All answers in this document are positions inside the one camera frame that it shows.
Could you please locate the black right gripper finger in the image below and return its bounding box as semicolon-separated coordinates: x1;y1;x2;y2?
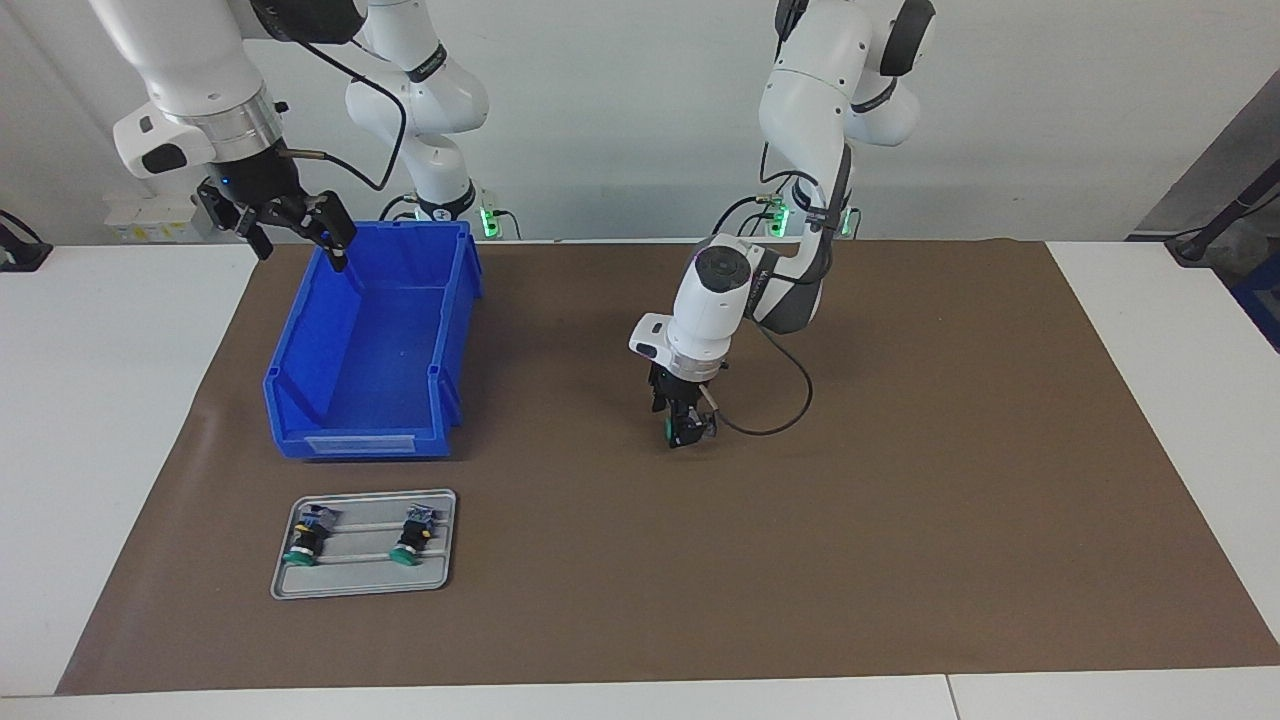
197;180;273;261
265;192;358;273

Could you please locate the white cardboard box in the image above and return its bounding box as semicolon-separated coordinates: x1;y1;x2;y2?
104;194;216;244

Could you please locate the blue plastic storage bin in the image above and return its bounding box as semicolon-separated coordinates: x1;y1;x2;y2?
262;220;485;461

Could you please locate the green lit base connector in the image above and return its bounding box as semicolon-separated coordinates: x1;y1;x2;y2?
755;192;796;239
478;185;521;241

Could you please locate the brown table mat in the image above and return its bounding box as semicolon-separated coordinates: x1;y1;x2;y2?
55;238;1280;697

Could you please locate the grey metal tray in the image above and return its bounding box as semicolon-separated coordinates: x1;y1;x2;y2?
270;489;458;601

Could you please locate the black stand pole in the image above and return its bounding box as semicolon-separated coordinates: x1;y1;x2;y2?
1165;165;1280;266

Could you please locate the blue crate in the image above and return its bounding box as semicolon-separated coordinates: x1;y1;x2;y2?
1232;275;1280;353

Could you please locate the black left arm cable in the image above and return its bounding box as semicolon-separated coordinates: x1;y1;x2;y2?
700;140;853;437

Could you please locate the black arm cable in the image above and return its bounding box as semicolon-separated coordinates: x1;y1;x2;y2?
700;140;853;437
250;0;409;193

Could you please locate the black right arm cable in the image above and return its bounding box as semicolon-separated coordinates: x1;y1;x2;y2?
250;0;409;193

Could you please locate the black clamp mount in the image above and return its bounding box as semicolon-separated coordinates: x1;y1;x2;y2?
0;210;53;273

